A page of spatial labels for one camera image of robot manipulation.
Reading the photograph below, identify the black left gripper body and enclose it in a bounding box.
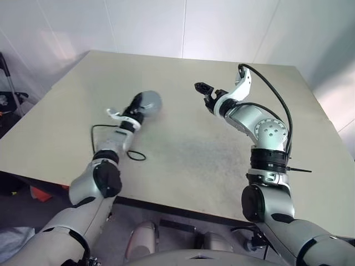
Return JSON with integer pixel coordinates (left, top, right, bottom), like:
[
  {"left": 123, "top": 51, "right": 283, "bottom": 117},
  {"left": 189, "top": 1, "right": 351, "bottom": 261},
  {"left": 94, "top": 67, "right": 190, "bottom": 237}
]
[{"left": 121, "top": 99, "right": 148, "bottom": 123}]

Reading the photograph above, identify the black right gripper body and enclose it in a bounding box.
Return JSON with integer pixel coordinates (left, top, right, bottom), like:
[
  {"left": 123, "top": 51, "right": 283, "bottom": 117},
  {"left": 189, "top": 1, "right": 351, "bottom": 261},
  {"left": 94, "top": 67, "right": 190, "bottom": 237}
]
[{"left": 204, "top": 88, "right": 225, "bottom": 113}]

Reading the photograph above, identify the motor stator with copper windings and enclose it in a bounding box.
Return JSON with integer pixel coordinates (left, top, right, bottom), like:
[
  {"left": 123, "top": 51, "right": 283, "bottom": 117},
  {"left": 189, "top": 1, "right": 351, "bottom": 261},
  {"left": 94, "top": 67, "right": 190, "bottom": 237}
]
[{"left": 138, "top": 90, "right": 164, "bottom": 119}]

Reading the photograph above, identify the black bar on floor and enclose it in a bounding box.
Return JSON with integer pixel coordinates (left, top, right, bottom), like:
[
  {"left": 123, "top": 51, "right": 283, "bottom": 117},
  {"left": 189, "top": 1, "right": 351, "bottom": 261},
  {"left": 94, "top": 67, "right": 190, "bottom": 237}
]
[{"left": 159, "top": 218, "right": 196, "bottom": 233}]

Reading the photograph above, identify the red object under table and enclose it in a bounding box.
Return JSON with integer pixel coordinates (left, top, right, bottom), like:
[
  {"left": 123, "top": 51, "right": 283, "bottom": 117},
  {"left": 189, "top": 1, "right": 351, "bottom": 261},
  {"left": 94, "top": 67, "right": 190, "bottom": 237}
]
[{"left": 29, "top": 186, "right": 53, "bottom": 203}]

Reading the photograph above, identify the black metal stand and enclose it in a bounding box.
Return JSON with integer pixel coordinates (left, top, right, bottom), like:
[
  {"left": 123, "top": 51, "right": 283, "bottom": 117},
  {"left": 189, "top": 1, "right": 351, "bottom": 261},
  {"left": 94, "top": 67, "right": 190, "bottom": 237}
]
[{"left": 0, "top": 52, "right": 28, "bottom": 125}]

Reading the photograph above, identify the beige rounded robot leg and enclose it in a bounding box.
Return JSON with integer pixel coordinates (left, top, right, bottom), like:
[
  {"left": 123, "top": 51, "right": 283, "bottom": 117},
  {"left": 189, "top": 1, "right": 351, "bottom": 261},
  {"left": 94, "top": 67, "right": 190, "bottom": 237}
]
[
  {"left": 124, "top": 221, "right": 158, "bottom": 261},
  {"left": 194, "top": 232, "right": 234, "bottom": 253}
]

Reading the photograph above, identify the grey caster wheel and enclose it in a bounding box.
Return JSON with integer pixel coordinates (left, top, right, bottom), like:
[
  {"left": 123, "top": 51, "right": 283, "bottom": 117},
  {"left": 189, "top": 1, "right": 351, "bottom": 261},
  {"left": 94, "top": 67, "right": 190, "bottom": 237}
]
[{"left": 244, "top": 238, "right": 258, "bottom": 252}]

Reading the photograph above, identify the grey robot torso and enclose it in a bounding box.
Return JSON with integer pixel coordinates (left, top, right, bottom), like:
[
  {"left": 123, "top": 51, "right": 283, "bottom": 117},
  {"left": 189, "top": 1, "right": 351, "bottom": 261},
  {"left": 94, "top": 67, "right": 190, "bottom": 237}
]
[{"left": 124, "top": 248, "right": 270, "bottom": 266}]

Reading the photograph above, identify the grey cloth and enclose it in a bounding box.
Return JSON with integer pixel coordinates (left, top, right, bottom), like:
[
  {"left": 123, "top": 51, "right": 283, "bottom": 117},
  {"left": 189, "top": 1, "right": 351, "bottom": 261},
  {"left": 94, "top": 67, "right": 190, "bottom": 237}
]
[{"left": 0, "top": 226, "right": 36, "bottom": 266}]

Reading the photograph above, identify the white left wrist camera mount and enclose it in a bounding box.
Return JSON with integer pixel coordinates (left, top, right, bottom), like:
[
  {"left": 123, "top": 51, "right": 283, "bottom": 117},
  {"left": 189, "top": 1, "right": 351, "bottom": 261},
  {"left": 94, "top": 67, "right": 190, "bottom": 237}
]
[{"left": 105, "top": 108, "right": 141, "bottom": 132}]

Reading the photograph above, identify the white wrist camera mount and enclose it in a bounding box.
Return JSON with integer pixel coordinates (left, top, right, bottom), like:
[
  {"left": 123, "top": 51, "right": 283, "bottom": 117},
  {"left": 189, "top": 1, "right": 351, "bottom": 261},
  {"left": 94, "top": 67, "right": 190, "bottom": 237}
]
[
  {"left": 105, "top": 108, "right": 141, "bottom": 132},
  {"left": 213, "top": 65, "right": 252, "bottom": 114}
]

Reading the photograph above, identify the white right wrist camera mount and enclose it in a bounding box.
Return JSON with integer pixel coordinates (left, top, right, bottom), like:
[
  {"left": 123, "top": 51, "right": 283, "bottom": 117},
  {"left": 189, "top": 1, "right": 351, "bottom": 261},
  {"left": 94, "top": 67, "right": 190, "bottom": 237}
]
[{"left": 213, "top": 65, "right": 252, "bottom": 114}]

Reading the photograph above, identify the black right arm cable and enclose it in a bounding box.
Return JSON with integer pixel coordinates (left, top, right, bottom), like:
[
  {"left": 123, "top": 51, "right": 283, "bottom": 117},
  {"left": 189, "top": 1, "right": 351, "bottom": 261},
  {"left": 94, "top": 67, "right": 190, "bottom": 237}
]
[{"left": 238, "top": 63, "right": 294, "bottom": 156}]

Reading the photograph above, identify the black table frame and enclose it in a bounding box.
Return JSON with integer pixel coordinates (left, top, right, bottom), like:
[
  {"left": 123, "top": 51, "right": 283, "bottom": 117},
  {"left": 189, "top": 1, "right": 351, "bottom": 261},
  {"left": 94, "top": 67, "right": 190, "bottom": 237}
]
[{"left": 0, "top": 170, "right": 258, "bottom": 231}]

